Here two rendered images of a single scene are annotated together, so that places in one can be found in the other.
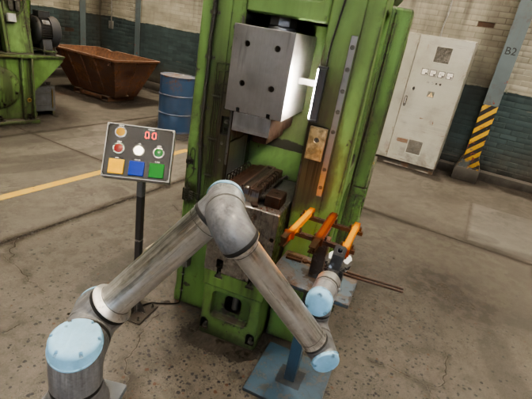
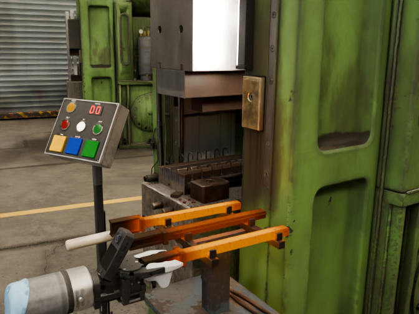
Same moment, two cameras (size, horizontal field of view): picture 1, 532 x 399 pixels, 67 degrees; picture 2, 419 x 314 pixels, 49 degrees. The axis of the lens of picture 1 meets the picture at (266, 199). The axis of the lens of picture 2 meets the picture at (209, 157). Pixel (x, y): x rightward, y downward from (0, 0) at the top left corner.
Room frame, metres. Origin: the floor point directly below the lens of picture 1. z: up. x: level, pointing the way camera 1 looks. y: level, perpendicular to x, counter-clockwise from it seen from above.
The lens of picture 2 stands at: (0.74, -1.06, 1.46)
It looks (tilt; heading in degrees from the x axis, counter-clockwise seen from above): 14 degrees down; 40
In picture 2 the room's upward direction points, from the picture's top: 1 degrees clockwise
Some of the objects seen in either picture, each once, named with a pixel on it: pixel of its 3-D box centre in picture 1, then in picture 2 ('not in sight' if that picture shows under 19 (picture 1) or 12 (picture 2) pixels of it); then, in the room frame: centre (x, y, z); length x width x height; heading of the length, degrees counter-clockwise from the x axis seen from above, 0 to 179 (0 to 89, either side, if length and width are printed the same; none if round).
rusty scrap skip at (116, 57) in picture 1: (104, 74); not in sight; (8.26, 3.68, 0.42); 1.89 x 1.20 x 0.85; 65
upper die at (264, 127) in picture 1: (264, 119); (217, 80); (2.16, 0.08, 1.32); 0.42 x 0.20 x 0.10; 164
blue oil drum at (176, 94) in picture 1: (176, 103); not in sight; (6.57, 1.71, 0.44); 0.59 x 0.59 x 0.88
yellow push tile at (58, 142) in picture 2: (115, 166); (58, 143); (1.89, 0.78, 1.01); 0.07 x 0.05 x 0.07; 99
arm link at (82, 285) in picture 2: (328, 283); (80, 288); (1.26, -0.28, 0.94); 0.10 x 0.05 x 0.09; 71
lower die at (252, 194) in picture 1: (255, 180); (215, 169); (2.16, 0.08, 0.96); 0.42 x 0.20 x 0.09; 164
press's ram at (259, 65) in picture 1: (279, 73); (224, 14); (2.15, 0.04, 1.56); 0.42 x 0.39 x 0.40; 164
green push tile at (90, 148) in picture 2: (156, 170); (91, 149); (1.92, 0.58, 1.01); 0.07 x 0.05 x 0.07; 99
